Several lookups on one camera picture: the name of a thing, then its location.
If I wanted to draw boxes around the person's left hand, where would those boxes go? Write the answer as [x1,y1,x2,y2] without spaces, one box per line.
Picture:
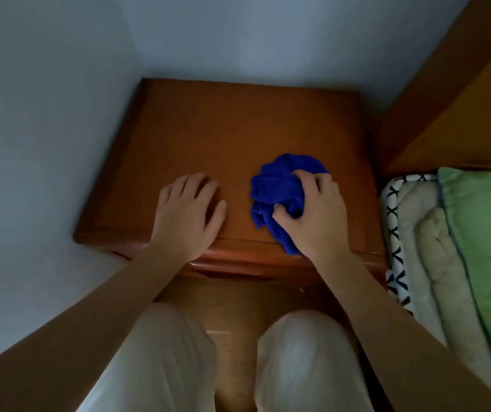
[148,172,228,265]

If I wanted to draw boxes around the person's right hand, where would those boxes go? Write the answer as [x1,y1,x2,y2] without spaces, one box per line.
[271,168,352,263]

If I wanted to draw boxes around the blue cleaning cloth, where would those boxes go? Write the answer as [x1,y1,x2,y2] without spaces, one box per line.
[250,153,330,257]

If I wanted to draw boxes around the brown wooden nightstand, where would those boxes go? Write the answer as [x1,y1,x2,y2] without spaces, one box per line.
[72,77,388,289]

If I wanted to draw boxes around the person's left forearm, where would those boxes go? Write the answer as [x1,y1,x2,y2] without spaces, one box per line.
[0,247,196,412]

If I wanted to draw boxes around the person's right forearm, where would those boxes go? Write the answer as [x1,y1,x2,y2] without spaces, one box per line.
[313,252,491,412]

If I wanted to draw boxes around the white black patterned mattress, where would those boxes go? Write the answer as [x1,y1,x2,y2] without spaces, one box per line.
[379,174,440,317]

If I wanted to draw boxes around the beige quilted mattress pad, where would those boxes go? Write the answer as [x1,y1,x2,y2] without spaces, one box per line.
[392,179,491,401]

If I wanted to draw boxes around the white trousers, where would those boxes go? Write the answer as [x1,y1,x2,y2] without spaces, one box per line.
[75,302,376,412]

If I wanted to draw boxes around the green bed sheet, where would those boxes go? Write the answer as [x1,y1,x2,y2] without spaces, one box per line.
[437,167,491,409]

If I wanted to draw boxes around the wooden bed headboard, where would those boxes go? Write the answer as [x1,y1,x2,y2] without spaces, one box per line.
[375,0,491,177]

